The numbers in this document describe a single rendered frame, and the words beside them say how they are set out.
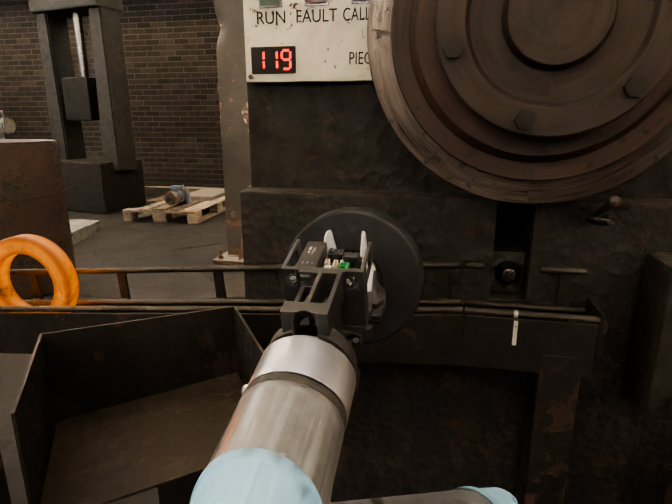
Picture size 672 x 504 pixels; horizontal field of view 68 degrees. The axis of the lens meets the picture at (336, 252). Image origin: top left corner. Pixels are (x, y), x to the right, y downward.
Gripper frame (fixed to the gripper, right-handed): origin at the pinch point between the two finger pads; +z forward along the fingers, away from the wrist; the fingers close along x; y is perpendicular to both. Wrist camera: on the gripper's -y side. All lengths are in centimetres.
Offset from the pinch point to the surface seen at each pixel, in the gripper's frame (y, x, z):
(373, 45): 19.1, 0.7, 26.8
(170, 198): -157, 256, 366
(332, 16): 22.1, 9.3, 41.2
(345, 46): 17.5, 7.2, 40.1
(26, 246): -12, 67, 20
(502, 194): -1.0, -18.0, 21.5
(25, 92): -99, 624, 625
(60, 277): -18, 60, 19
